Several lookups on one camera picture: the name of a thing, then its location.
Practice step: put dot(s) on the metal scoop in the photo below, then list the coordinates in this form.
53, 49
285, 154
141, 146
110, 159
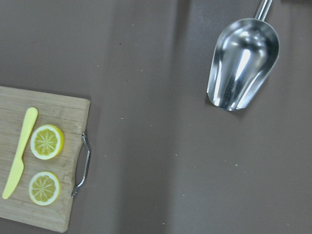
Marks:
245, 53

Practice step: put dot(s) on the yellow plastic knife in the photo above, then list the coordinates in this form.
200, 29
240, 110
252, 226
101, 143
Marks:
18, 165

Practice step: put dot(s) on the lemon slice far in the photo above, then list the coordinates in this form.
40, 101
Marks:
44, 188

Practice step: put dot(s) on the lemon slice near edge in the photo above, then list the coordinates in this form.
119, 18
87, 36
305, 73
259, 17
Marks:
46, 142

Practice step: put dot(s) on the wooden cutting board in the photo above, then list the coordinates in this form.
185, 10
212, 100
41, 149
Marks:
70, 114

